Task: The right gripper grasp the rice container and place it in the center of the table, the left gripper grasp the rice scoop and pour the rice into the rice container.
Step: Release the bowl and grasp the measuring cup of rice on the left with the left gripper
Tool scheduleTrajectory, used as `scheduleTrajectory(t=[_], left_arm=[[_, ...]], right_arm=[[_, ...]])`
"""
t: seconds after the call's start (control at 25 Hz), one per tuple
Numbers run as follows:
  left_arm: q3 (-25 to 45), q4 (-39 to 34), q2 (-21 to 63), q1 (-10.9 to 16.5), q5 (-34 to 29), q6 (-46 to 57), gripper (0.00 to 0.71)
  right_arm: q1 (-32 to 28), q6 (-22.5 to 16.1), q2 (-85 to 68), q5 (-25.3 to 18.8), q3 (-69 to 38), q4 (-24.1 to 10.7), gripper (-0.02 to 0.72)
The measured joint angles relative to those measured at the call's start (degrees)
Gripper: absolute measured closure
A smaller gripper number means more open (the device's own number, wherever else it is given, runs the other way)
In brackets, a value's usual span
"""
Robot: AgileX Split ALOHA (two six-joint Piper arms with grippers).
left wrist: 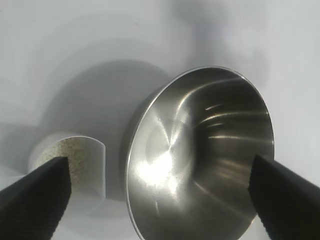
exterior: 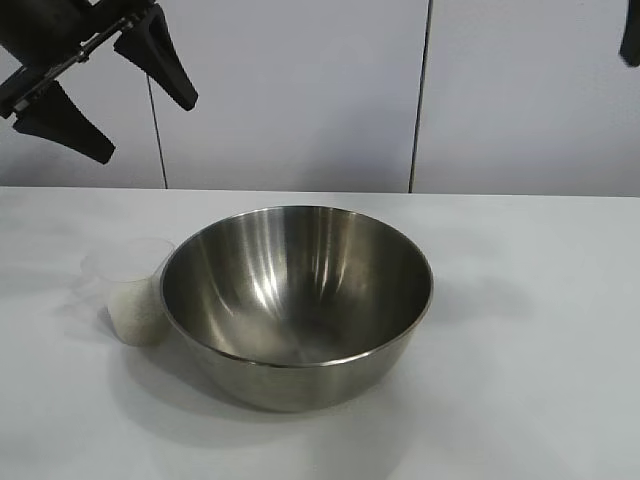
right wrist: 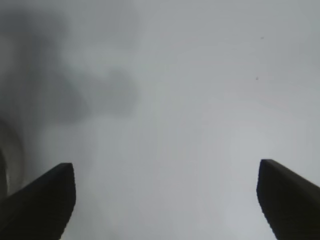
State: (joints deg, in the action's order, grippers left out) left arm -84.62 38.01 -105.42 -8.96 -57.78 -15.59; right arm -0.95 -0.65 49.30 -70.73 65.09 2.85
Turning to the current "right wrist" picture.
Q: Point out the stainless steel mixing bowl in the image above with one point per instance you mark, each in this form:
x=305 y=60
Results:
x=3 y=170

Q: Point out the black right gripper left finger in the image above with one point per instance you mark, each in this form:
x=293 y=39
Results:
x=35 y=212

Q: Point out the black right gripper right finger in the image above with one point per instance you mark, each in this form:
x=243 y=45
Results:
x=292 y=207

